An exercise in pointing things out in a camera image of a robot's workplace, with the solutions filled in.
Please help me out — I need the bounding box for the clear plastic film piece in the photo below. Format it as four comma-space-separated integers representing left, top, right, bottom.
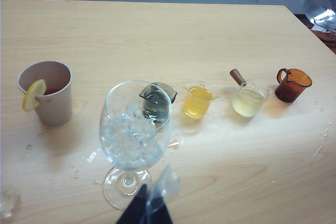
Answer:
146, 163, 182, 210

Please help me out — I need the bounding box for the clear glass with orange juice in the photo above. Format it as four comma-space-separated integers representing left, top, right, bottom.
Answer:
183, 79, 215, 120

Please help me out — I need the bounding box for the amber glass pitcher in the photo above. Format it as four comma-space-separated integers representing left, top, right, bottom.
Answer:
275, 68, 313, 103

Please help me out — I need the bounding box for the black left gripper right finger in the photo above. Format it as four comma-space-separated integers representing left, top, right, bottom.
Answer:
143, 196, 174, 224

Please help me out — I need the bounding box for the grey glass pitcher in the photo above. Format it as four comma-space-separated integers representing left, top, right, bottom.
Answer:
139, 82, 178, 130

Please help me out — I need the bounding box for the clear ice cubes pile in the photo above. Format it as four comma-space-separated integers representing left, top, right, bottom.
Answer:
101, 103, 162, 164

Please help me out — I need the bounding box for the clear wine glass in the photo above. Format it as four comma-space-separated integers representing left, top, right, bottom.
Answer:
99, 80, 174, 211

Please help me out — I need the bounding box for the silver metal ice scoop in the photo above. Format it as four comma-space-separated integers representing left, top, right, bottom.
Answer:
301, 0, 336, 34

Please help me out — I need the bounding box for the wooden-handled glass with pale liquid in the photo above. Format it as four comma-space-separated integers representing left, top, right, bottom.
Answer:
229, 68, 270, 118

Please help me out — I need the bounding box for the stray clear ice cube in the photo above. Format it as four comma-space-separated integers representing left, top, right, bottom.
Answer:
0, 189, 22, 219

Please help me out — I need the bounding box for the yellow lemon slice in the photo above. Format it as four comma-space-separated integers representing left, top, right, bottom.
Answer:
22, 79, 47, 112

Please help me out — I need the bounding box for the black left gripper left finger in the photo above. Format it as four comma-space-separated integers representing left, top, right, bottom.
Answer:
117, 183, 148, 224

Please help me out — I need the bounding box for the beige paper cup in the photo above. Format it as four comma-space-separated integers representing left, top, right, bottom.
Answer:
17, 60, 73, 127

